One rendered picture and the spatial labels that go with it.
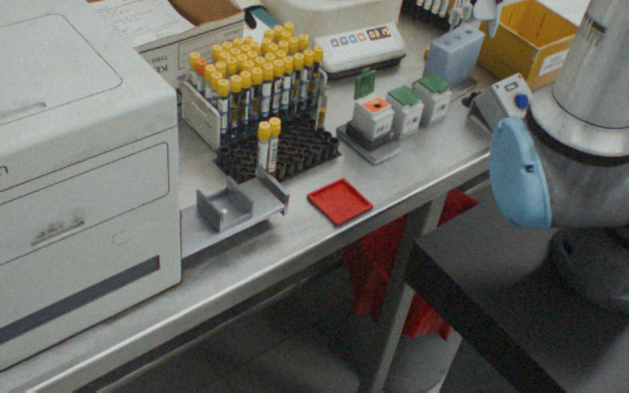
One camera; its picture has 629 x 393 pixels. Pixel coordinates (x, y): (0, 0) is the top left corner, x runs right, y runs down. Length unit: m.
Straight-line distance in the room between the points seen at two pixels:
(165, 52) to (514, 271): 0.57
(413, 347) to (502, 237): 0.78
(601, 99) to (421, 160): 0.47
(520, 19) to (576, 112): 0.74
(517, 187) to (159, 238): 0.39
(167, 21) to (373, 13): 0.35
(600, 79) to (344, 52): 0.64
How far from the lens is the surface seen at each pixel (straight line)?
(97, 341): 0.90
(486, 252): 0.94
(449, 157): 1.17
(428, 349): 1.72
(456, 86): 1.31
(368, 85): 1.12
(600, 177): 0.77
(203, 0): 1.25
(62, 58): 0.78
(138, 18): 1.29
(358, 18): 1.30
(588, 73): 0.73
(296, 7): 1.26
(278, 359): 1.93
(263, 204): 0.98
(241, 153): 1.08
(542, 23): 1.46
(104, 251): 0.82
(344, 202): 1.05
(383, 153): 1.13
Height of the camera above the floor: 1.61
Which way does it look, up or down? 43 degrees down
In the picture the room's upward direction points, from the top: 9 degrees clockwise
